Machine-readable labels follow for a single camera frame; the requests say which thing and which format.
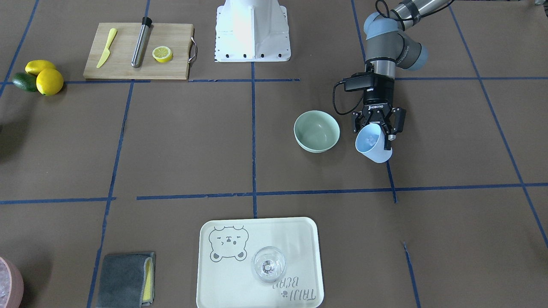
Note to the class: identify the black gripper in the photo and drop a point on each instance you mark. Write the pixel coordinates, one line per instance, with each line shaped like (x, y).
(382, 95)

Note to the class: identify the light blue cup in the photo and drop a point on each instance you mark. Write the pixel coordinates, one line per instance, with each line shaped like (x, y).
(370, 142)

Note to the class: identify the green bowl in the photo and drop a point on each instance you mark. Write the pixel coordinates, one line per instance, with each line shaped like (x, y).
(316, 131)

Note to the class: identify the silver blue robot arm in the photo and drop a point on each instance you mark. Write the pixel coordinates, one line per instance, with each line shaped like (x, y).
(389, 47)

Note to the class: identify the pink bowl of ice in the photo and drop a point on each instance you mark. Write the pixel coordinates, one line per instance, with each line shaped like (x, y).
(11, 285)

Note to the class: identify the clear wine glass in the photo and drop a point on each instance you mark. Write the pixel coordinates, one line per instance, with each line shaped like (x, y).
(269, 265)

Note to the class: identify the cream bear tray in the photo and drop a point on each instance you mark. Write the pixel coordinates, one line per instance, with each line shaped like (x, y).
(225, 277)

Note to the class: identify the lemon slice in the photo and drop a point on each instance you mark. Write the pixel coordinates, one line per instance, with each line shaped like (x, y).
(162, 54)

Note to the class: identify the metal muddler rod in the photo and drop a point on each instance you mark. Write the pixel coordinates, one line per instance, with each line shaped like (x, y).
(142, 41)

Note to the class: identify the yellow plastic knife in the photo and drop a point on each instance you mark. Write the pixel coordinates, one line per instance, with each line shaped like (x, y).
(106, 51)

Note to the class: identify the grey folded cloth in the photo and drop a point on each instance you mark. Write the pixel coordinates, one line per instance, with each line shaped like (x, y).
(127, 280)

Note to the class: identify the yellow lemon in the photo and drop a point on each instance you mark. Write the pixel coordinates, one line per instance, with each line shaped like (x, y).
(49, 82)
(35, 67)

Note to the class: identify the green lime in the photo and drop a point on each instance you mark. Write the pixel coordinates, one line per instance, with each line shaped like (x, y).
(25, 81)

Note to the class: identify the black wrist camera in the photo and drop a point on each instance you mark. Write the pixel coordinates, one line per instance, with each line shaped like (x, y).
(358, 81)

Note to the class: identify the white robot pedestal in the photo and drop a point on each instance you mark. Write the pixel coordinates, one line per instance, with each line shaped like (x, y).
(252, 31)

